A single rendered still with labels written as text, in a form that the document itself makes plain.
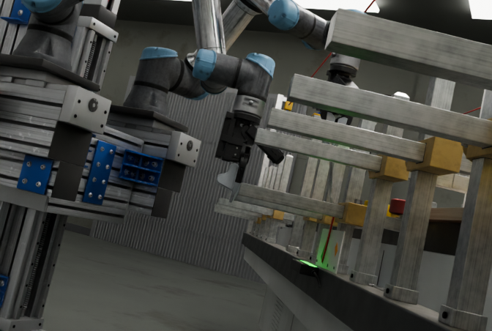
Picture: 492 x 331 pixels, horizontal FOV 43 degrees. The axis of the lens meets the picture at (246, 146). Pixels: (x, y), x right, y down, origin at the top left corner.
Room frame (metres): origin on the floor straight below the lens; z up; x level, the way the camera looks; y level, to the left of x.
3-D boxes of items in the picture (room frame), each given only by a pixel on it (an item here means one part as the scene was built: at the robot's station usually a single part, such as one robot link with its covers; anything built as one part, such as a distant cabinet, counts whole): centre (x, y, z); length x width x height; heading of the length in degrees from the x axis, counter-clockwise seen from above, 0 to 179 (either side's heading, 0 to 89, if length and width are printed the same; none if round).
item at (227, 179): (1.50, 0.02, 0.85); 0.06 x 0.03 x 0.09; 93
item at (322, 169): (2.07, -0.26, 0.93); 0.03 x 0.03 x 0.48; 3
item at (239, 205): (3.02, -0.15, 0.84); 0.43 x 0.03 x 0.04; 93
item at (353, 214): (1.55, -0.29, 0.84); 0.13 x 0.06 x 0.05; 3
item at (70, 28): (1.60, 0.56, 1.20); 0.13 x 0.12 x 0.14; 4
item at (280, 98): (4.38, -0.20, 1.20); 0.11 x 0.09 x 1.00; 93
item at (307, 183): (2.33, -0.25, 0.92); 0.05 x 0.04 x 0.45; 3
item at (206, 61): (1.52, 0.11, 1.12); 0.11 x 0.11 x 0.08; 4
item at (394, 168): (1.30, -0.30, 0.94); 0.13 x 0.06 x 0.05; 3
